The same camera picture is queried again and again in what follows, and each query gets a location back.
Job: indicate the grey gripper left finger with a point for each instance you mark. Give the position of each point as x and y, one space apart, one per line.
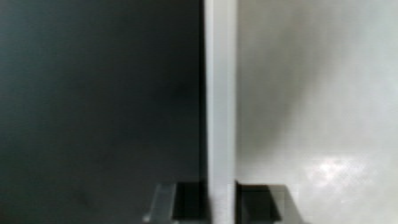
158 216

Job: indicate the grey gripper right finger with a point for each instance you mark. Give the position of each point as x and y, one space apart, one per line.
282 204

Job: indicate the white desk top tray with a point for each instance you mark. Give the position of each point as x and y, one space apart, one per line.
302 106

